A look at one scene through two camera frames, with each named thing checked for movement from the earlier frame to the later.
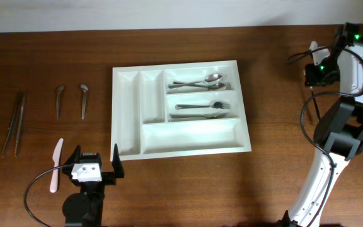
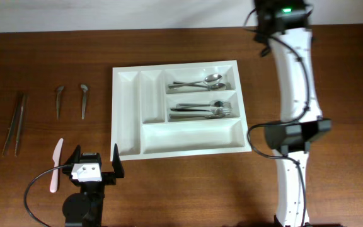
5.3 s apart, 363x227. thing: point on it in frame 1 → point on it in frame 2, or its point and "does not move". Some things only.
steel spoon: (213, 79) does not move
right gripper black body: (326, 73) → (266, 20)
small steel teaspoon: (84, 87) does not move
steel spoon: (216, 86) does not move
